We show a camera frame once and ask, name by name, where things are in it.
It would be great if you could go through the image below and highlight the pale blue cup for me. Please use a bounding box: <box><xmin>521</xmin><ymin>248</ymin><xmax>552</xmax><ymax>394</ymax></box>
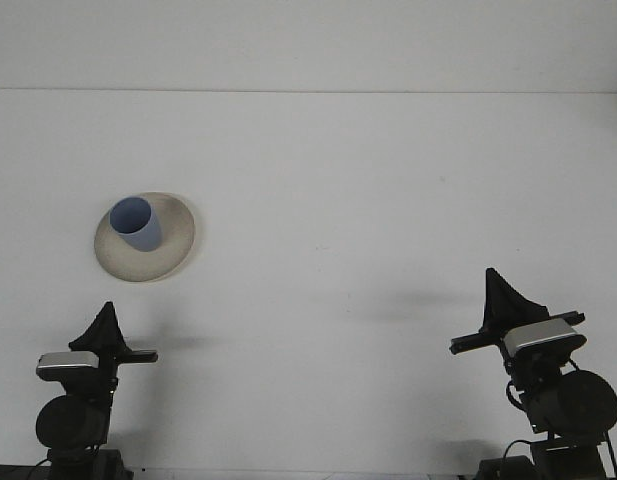
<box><xmin>109</xmin><ymin>196</ymin><xmax>163</xmax><ymax>254</ymax></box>

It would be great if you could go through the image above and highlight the pale round plate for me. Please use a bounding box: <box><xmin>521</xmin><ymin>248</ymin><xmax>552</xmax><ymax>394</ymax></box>
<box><xmin>93</xmin><ymin>191</ymin><xmax>197</xmax><ymax>284</ymax></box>

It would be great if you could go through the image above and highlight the looped black wrist cable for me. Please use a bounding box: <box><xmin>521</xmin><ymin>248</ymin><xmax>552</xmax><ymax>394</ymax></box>
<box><xmin>504</xmin><ymin>379</ymin><xmax>527</xmax><ymax>414</ymax></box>

